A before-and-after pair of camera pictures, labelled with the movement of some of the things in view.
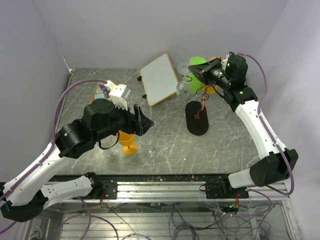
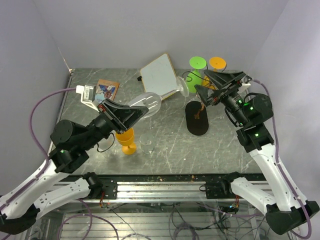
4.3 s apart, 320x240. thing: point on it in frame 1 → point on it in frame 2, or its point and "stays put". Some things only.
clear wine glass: [183, 87] → [152, 101]
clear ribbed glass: [147, 142] stays put
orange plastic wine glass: [126, 139] stays put
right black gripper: [203, 70] → [211, 96]
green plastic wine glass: [195, 82] stays put
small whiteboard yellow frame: [159, 80] stays put
